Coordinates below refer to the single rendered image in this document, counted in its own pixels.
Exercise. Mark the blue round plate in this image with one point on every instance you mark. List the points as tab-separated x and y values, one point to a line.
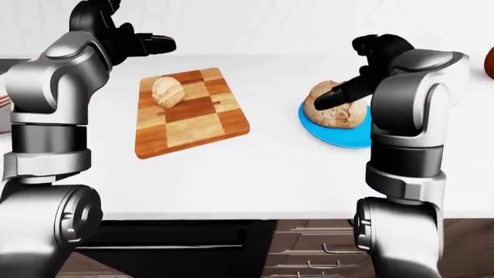
335	136

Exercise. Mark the red white striped cloth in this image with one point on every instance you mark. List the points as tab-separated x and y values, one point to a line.
4	102

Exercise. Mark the pale scored bread roll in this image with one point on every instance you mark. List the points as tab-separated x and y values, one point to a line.
168	92

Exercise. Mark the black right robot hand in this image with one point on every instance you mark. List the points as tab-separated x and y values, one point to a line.
359	84

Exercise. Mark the round brown seeded bread loaf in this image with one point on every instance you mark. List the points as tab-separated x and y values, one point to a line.
339	114

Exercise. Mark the brown round object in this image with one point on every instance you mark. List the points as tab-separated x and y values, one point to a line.
489	62

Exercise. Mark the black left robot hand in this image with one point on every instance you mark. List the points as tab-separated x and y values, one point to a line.
116	32

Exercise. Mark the checkered wooden cutting board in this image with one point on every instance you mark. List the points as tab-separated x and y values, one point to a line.
189	116

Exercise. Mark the dark wooden drawer cabinet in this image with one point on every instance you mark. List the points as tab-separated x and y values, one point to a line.
316	249

